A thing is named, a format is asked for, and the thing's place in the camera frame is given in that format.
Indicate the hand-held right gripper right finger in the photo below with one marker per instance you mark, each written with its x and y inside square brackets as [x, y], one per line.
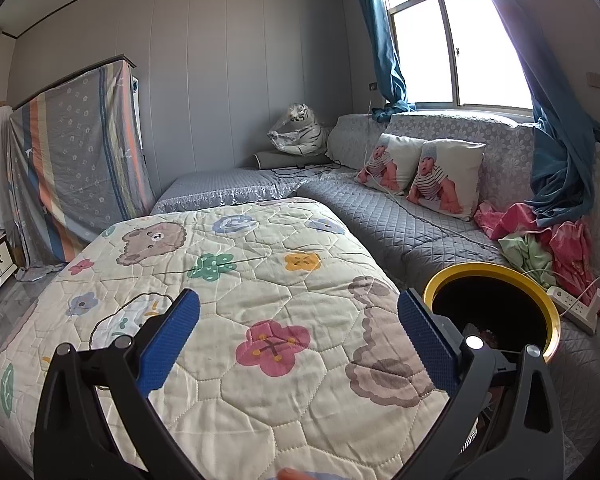
[427, 345]

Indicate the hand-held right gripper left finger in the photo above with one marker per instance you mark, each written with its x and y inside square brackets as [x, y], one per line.
[172, 342]

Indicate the yellow rimmed trash bin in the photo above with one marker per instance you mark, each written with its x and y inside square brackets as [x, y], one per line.
[551, 327]

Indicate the cartoon bear quilt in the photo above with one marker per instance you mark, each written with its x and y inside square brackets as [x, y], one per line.
[280, 285]

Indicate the grey quilted sofa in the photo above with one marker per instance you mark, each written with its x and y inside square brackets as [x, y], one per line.
[380, 230]

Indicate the light green cloth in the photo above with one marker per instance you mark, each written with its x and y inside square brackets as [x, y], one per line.
[525, 255]

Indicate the white power strip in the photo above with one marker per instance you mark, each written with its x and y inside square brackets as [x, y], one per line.
[570, 307]

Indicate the baby print pillow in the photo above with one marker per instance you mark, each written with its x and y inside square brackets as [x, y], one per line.
[445, 180]
[385, 165]

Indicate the pink cloth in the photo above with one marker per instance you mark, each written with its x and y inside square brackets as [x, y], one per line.
[570, 245]

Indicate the white nightstand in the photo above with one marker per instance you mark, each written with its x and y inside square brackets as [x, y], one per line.
[0, 260]

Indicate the striped floral bed sheet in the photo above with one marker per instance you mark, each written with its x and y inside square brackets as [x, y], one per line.
[80, 160]

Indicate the grey flat cushion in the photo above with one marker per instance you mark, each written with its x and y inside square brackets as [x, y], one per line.
[270, 159]

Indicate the long blue curtain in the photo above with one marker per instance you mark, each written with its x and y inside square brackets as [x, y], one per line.
[560, 175]

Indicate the white tiger plush toy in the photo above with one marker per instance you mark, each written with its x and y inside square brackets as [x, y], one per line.
[305, 135]

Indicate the window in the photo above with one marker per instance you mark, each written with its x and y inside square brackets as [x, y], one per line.
[470, 50]

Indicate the short blue curtain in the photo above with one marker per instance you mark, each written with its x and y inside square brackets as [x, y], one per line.
[380, 35]

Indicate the wall switch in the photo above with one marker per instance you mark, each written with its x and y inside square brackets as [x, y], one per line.
[596, 80]

